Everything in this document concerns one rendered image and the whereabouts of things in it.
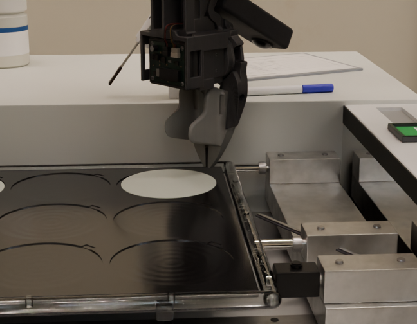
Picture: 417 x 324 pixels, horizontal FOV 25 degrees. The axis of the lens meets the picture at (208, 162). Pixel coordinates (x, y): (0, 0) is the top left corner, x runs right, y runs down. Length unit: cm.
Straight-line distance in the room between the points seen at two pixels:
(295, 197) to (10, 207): 30
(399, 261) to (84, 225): 29
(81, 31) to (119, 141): 161
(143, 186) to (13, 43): 40
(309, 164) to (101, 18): 169
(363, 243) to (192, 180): 24
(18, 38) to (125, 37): 141
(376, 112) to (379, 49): 195
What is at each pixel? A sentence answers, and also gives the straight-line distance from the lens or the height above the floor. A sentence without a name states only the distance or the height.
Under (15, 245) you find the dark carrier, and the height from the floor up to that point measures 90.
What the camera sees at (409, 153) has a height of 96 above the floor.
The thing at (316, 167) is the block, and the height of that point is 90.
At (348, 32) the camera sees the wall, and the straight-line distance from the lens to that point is 294.
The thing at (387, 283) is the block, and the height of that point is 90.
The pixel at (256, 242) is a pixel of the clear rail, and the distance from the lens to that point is 81.
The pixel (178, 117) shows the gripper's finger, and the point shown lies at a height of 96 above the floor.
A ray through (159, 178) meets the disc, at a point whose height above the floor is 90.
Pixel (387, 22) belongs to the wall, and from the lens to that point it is 299.
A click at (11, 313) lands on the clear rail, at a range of 71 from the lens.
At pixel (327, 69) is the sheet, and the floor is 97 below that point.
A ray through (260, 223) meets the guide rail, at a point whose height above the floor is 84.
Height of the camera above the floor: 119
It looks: 16 degrees down
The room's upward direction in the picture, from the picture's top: straight up
